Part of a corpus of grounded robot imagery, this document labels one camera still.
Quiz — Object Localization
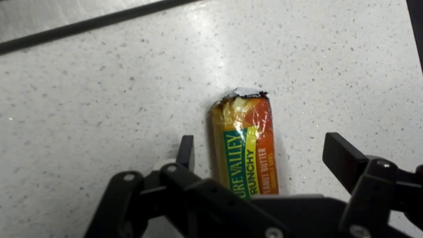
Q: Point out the orange candy bar wrapper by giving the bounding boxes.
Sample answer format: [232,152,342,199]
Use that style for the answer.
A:
[211,87,279,199]

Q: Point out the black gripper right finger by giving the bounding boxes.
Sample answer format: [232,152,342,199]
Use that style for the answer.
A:
[323,132,423,238]

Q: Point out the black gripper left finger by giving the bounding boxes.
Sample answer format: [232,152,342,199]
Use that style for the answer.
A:
[84,135,265,238]

